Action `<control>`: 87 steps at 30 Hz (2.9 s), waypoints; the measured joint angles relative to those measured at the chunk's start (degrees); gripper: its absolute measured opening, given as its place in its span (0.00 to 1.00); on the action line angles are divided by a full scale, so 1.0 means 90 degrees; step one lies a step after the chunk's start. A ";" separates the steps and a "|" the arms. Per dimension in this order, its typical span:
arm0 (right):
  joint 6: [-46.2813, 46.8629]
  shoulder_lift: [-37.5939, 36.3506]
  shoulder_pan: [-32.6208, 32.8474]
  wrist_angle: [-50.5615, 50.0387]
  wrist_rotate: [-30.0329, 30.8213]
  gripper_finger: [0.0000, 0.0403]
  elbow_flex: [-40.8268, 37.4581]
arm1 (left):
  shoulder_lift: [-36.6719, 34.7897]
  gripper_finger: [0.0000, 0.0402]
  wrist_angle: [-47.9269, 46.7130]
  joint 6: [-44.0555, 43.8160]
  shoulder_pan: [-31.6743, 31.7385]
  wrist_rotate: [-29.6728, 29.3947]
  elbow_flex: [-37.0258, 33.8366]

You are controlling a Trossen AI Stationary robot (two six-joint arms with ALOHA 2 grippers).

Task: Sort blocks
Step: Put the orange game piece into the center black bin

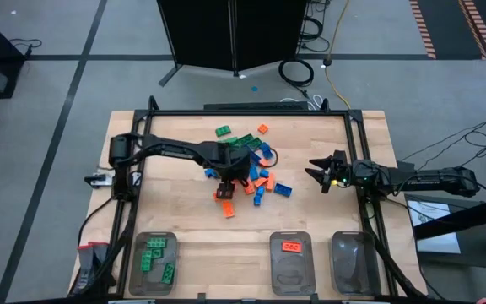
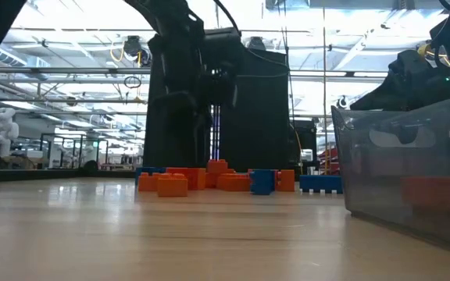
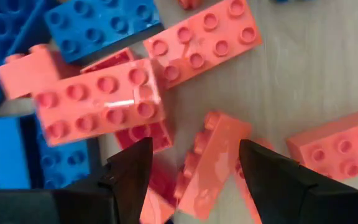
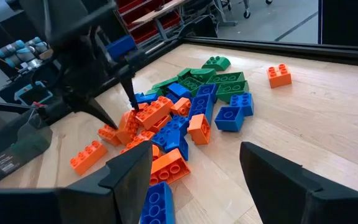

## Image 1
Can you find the black beam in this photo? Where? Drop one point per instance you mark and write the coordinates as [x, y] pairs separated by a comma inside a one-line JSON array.
[[462, 220]]

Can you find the silver mounting bracket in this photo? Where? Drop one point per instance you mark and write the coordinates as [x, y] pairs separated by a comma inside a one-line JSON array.
[[98, 179]]

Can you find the dark grey side table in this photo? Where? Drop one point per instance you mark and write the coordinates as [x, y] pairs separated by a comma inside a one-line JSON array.
[[475, 257]]

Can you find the black mat with striped edges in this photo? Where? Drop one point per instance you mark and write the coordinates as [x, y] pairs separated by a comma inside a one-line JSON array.
[[445, 25]]

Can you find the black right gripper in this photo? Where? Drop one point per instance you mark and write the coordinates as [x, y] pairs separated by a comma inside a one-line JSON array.
[[340, 171]]

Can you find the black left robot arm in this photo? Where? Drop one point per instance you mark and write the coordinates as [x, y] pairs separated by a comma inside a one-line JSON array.
[[171, 148]]

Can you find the black aluminium table frame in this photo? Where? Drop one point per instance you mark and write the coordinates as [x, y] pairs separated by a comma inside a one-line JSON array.
[[247, 112]]

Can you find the white printed paper sheet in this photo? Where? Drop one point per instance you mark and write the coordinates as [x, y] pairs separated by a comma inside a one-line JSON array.
[[433, 230]]

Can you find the small orange toy brick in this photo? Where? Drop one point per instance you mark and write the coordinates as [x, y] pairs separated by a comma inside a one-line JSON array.
[[262, 128]]

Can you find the red and black clamp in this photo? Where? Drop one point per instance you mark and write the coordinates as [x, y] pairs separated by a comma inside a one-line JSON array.
[[93, 266]]

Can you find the green toy brick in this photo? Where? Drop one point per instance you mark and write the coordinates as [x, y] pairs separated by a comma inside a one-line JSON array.
[[255, 143], [229, 140], [156, 242], [168, 273], [245, 139], [146, 260], [157, 253], [223, 131]]

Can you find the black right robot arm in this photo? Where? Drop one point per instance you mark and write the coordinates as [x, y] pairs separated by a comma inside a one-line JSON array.
[[428, 177]]

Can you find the black folding partition screen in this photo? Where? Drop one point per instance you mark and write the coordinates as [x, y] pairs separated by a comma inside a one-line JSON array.
[[201, 34]]

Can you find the clear plastic bin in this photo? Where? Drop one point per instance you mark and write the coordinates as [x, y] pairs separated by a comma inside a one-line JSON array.
[[354, 266], [292, 274], [153, 278]]

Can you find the long black power strip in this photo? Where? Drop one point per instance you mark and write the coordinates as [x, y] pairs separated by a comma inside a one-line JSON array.
[[253, 105]]

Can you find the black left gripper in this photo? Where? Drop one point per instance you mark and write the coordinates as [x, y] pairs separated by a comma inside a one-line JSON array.
[[230, 162]]

